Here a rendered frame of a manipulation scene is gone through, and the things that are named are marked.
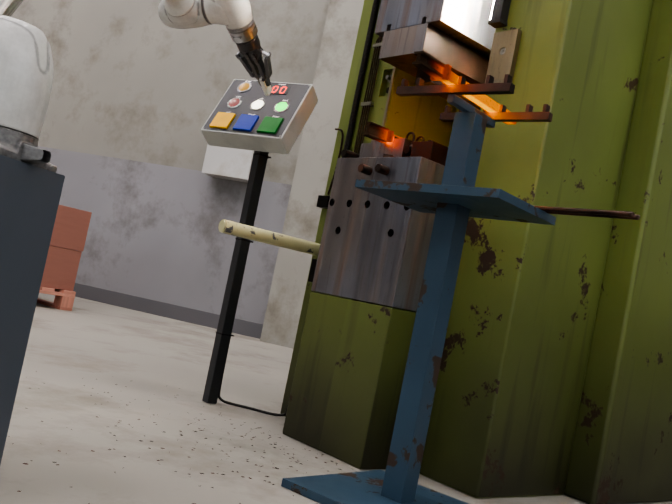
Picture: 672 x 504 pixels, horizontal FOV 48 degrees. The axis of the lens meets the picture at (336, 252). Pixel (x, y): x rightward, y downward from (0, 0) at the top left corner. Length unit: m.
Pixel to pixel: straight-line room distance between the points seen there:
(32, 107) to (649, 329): 1.92
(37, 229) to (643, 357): 1.84
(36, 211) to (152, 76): 5.66
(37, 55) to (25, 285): 0.45
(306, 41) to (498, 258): 4.65
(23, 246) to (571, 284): 1.55
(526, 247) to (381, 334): 0.48
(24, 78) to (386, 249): 1.13
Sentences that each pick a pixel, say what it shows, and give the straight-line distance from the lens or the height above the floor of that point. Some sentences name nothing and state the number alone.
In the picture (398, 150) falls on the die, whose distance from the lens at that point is 2.38.
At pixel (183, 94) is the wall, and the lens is 6.98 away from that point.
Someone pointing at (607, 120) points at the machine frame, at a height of 1.16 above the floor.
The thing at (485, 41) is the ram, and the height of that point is 1.38.
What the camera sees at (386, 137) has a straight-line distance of 2.41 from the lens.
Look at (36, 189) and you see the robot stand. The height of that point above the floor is 0.56.
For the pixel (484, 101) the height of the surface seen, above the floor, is 1.02.
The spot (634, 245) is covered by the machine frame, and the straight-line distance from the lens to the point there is 2.50.
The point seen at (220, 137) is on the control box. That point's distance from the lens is 2.77.
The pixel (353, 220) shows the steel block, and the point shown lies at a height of 0.71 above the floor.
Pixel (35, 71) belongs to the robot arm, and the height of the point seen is 0.78.
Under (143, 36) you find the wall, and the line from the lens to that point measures 7.40.
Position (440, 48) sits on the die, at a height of 1.31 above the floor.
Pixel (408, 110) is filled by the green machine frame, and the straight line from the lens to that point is 2.76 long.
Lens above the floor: 0.47
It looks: 3 degrees up
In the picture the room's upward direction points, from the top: 11 degrees clockwise
